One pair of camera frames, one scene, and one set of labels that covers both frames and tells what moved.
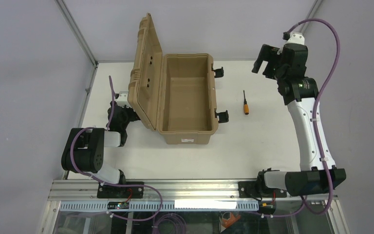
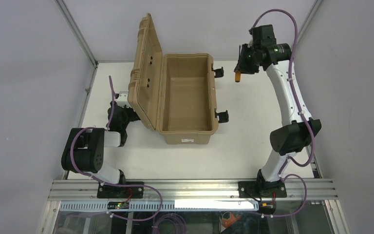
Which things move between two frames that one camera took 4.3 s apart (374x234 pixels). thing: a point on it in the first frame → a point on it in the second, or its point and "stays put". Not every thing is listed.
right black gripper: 271,60 → 244,61
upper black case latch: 219,72 stays put
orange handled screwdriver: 246,107 → 237,76
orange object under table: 226,223 stays put
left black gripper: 134,115 stays put
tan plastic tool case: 174,94 stays put
